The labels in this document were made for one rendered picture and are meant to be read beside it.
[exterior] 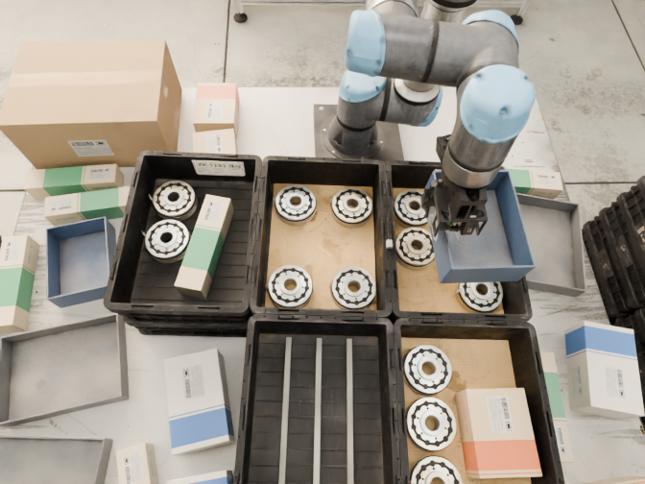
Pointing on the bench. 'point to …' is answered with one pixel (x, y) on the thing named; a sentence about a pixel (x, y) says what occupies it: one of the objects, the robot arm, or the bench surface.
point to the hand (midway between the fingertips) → (440, 221)
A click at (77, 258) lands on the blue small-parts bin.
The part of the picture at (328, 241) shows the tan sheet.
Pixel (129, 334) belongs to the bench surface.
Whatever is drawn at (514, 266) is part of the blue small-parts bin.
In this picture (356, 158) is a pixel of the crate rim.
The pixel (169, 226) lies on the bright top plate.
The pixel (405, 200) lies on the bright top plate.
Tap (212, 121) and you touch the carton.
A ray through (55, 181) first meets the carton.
